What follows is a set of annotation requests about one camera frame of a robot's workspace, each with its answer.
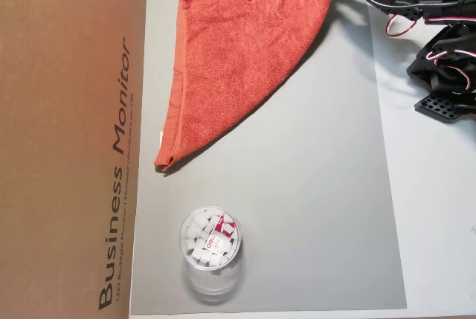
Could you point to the orange terry towel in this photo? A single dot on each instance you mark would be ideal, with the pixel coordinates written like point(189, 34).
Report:
point(241, 55)

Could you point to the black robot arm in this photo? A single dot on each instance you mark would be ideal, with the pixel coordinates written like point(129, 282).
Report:
point(446, 58)

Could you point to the black perforated table clamp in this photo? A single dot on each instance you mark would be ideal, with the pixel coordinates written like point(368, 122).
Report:
point(435, 107)

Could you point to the white towel label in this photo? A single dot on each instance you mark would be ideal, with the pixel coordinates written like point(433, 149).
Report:
point(161, 137)

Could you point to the smooth flat desk mat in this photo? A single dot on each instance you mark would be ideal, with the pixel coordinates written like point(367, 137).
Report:
point(316, 222)

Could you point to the red sleeve eraser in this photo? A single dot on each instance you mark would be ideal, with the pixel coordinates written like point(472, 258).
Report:
point(225, 225)

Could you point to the white eraser cube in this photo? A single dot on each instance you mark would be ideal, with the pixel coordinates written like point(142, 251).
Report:
point(199, 219)
point(204, 257)
point(190, 244)

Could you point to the clear plastic jar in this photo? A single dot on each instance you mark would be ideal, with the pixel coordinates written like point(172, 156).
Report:
point(210, 237)

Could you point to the deli branded eraser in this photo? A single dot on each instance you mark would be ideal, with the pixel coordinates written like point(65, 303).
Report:
point(217, 245)

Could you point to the brown cardboard monitor box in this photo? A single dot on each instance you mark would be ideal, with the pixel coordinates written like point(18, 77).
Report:
point(67, 129)

